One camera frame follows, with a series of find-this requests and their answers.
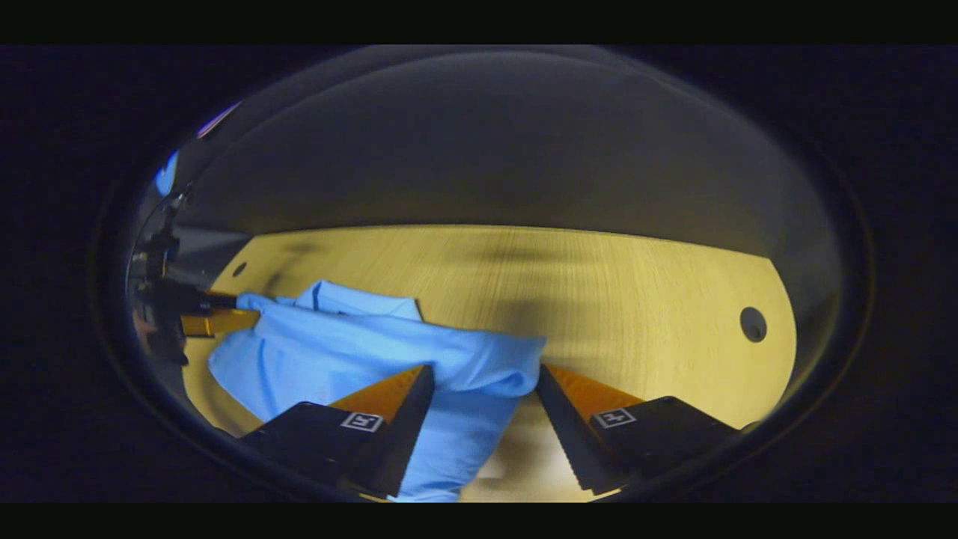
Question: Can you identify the black backdrop cloth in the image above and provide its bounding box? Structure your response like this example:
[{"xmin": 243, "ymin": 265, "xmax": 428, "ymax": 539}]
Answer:
[{"xmin": 127, "ymin": 45, "xmax": 846, "ymax": 375}]

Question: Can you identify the light blue T-shirt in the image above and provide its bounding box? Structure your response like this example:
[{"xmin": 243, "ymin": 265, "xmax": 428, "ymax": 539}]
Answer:
[{"xmin": 208, "ymin": 280, "xmax": 547, "ymax": 504}]

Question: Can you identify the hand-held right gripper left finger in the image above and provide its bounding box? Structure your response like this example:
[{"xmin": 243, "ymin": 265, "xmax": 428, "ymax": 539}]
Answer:
[{"xmin": 239, "ymin": 363, "xmax": 436, "ymax": 501}]

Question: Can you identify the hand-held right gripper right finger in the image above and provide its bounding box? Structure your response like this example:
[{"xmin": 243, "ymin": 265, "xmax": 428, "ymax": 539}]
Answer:
[{"xmin": 536, "ymin": 363, "xmax": 742, "ymax": 495}]

